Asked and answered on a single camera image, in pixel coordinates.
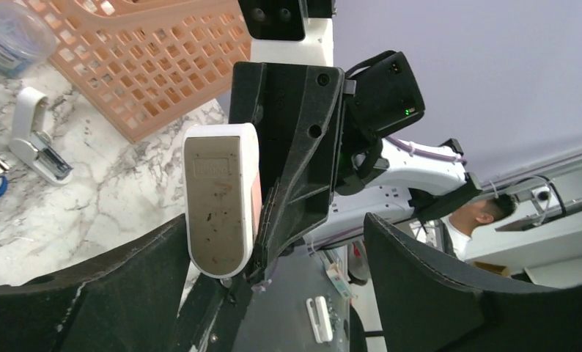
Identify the small white brown eraser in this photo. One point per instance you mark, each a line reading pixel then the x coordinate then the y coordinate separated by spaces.
pixel 223 198

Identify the person in white shirt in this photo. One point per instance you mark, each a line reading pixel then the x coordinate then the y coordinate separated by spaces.
pixel 461 224

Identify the peach plastic desk organizer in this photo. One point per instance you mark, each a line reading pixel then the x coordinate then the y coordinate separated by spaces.
pixel 143 64

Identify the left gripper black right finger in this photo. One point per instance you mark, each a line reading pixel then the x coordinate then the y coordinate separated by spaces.
pixel 430 301

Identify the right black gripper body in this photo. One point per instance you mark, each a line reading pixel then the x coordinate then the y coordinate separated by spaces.
pixel 386 99

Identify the white tube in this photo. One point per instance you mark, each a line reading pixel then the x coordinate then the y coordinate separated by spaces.
pixel 31 144

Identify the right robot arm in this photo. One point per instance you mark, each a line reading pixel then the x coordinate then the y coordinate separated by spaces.
pixel 423 183

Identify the clear small cup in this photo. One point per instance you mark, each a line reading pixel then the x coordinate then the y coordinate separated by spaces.
pixel 25 39

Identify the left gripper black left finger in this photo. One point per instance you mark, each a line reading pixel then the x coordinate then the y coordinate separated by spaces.
pixel 126 299

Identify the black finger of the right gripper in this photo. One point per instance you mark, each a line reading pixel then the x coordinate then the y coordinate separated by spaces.
pixel 297 111

